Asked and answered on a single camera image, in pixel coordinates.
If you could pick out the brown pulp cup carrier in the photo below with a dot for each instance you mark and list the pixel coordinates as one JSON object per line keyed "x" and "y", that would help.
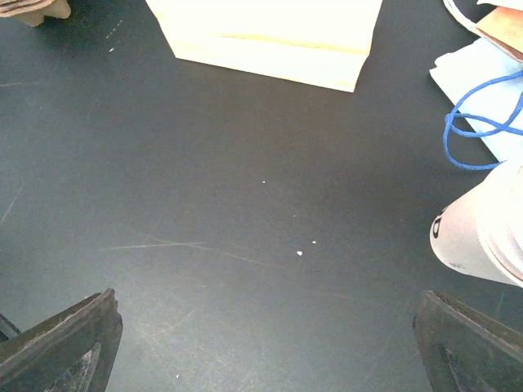
{"x": 33, "y": 12}

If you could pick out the brown kraft paper bag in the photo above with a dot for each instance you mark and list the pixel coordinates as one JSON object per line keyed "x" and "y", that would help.
{"x": 503, "y": 27}

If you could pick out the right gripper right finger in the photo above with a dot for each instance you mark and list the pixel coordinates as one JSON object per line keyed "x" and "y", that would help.
{"x": 465, "y": 350}

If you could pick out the orange paper bag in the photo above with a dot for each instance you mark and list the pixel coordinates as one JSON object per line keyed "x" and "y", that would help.
{"x": 320, "y": 43}
{"x": 469, "y": 25}

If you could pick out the white paper cup stack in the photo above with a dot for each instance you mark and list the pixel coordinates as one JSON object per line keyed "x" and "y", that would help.
{"x": 480, "y": 233}

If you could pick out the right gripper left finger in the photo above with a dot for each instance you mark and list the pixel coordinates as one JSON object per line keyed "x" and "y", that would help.
{"x": 73, "y": 350}

